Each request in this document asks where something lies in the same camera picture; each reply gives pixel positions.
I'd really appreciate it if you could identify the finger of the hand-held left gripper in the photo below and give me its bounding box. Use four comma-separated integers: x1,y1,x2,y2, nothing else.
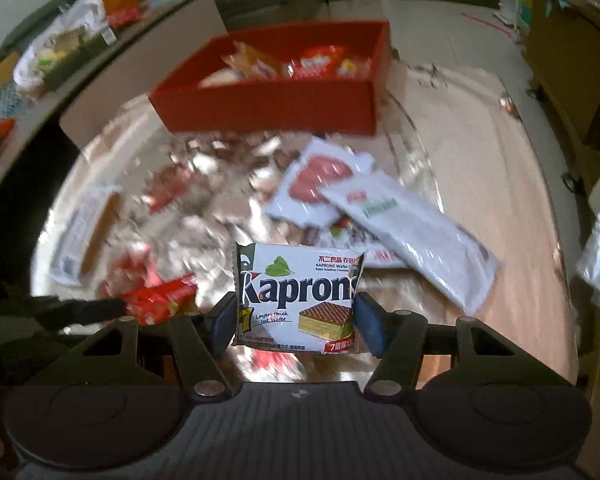
25,295,129,332

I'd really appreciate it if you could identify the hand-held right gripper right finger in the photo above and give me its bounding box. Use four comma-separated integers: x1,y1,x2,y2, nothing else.
354,292,519,399

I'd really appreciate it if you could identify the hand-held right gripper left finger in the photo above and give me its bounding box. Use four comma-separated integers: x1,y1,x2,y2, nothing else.
77,292,241,401

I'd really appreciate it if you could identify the red packet with green label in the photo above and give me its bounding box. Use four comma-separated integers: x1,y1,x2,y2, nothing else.
124,274,199,327

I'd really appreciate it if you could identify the blue white bread packet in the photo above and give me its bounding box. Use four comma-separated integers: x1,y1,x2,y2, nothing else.
49,184,124,287

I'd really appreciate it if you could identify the white wafer packet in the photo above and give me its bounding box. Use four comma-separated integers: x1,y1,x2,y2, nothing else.
231,241,369,357

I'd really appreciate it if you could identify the long white snack packet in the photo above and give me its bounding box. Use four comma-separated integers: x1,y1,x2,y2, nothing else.
324,170,502,309

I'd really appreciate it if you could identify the clear sausage packet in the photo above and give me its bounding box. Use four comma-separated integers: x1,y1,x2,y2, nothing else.
266,136,377,232

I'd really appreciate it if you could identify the red cardboard box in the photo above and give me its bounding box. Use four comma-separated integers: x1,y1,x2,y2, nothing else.
149,20,392,137

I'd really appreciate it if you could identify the clear packet with white cake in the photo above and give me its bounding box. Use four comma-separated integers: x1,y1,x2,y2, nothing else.
199,69,242,88

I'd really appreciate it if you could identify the clear waffle packet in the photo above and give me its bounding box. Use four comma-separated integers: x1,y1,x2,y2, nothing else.
340,56,372,79

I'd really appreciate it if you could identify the orange cake packet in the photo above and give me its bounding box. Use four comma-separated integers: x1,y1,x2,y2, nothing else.
224,41,282,79

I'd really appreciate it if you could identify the red gummy packet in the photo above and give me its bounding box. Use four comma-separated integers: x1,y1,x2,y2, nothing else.
289,44,347,79

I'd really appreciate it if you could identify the small red snack packet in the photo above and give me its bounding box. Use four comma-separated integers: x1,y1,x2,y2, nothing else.
144,164,192,217

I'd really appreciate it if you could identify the shiny floral tablecloth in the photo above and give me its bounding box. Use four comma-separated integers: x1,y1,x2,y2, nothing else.
30,57,583,386

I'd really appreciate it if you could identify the dark green long box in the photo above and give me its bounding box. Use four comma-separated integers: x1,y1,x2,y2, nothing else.
41,29,119,92

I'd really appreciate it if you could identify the white plastic bag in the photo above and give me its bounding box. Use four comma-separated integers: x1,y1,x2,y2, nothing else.
14,0,107,97

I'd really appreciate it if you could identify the brown cardboard box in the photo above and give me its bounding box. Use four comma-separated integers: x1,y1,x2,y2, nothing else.
524,0,600,162

